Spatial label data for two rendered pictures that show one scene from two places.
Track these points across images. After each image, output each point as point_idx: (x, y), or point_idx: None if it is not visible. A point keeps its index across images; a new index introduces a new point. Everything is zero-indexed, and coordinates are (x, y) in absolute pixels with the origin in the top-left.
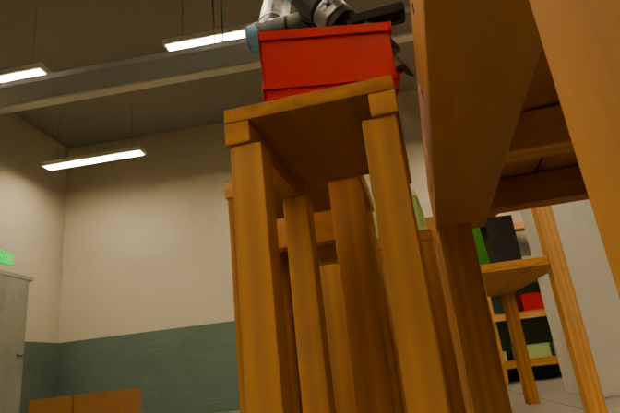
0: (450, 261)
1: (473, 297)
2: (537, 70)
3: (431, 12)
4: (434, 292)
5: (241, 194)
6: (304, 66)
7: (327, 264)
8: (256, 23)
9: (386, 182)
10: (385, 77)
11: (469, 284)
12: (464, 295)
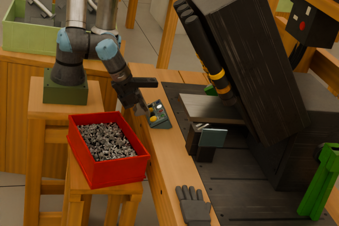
0: (126, 111)
1: (131, 127)
2: None
3: None
4: (111, 103)
5: (72, 217)
6: (110, 175)
7: None
8: (69, 39)
9: (127, 221)
10: (140, 190)
11: (131, 122)
12: None
